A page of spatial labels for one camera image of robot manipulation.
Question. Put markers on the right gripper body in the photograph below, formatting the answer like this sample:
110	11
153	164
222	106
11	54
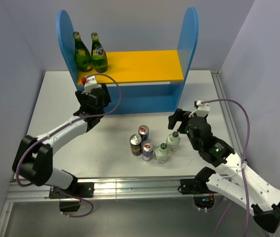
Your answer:
184	127

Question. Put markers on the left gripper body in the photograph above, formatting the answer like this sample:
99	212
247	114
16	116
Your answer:
82	98

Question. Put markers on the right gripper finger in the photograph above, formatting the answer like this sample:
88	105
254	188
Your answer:
172	120
179	113

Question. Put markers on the red bull can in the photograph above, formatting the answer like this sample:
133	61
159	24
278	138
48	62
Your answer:
147	151
143	131

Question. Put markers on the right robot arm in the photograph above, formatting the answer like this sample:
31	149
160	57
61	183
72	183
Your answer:
227	175

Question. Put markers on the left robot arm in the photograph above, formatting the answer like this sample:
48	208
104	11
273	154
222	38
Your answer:
34	158

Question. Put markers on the blue and yellow shelf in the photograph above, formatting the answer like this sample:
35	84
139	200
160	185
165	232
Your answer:
152	81

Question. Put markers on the rear clear glass bottle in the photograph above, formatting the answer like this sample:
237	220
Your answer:
173	141

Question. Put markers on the clear glass bottle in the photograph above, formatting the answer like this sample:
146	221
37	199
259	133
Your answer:
173	141
161	153

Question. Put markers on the front clear glass bottle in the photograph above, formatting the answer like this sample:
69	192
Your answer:
161	153

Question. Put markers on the green bottle yellow label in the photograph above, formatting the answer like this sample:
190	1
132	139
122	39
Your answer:
82	54

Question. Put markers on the green bottle red label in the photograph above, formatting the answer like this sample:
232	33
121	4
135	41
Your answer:
98	55

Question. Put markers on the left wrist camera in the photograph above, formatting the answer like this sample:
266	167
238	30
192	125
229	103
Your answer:
89	83

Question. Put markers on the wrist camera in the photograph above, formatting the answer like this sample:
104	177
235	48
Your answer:
202	109
89	83

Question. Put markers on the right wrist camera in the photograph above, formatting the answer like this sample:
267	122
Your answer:
202	109

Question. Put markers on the aluminium right rail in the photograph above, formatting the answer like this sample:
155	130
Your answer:
227	115

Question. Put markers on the aluminium rail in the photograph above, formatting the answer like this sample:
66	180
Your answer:
227	115
105	189

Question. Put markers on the aluminium front rail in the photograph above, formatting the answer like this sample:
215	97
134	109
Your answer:
105	189

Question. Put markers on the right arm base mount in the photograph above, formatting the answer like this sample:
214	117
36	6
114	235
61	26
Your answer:
202	196

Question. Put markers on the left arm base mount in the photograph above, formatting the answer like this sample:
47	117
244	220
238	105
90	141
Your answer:
70	201

